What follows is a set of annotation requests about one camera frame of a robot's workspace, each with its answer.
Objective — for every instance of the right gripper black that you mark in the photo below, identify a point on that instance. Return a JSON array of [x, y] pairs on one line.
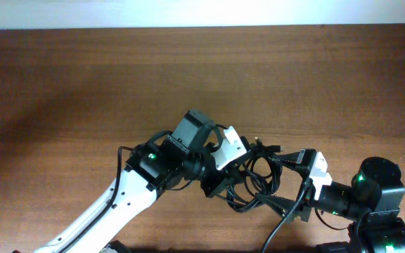
[[308, 190]]

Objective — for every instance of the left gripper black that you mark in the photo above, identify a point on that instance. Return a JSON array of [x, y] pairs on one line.
[[220, 178]]

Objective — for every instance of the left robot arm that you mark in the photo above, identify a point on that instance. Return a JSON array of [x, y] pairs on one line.
[[197, 150]]

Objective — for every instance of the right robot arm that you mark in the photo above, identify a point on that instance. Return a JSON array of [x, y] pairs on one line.
[[371, 201]]

